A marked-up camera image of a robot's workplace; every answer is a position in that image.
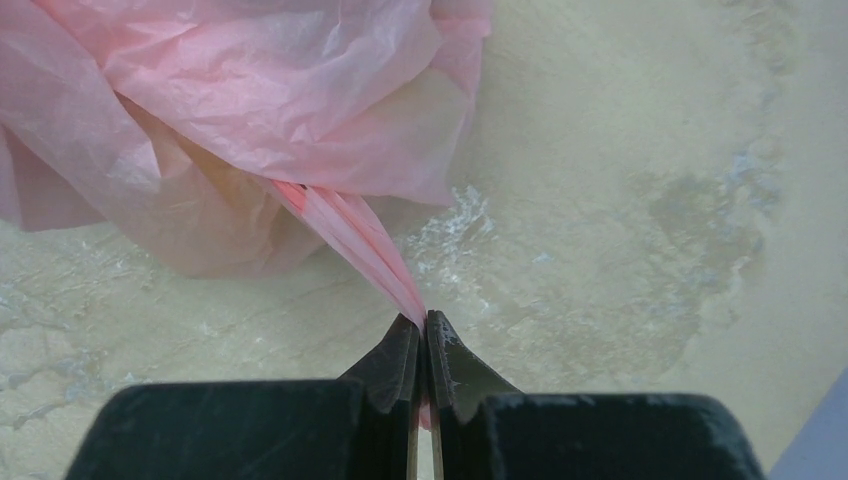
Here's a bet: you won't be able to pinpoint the pink plastic bag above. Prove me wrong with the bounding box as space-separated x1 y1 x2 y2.
0 0 494 432

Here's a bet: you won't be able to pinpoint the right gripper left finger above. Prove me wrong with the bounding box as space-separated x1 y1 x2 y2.
67 317 421 479

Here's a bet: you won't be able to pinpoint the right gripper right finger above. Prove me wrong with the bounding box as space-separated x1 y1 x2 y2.
425 311 764 480

